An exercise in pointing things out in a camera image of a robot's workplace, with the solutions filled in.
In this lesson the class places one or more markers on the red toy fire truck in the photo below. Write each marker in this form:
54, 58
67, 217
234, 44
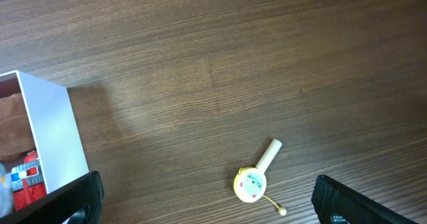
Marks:
28, 183

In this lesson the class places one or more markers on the brown plush capybara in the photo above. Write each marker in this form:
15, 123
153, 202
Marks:
16, 135

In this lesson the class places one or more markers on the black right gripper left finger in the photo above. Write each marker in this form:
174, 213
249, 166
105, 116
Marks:
80, 201

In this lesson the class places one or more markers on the white plush duck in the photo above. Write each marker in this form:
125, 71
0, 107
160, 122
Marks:
7, 202

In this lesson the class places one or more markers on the yellow toy rattle drum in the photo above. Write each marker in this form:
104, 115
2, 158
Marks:
250, 182

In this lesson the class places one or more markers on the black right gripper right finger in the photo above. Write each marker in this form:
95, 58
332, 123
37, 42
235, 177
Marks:
334, 202

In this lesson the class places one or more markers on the white box pink interior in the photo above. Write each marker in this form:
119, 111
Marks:
53, 126

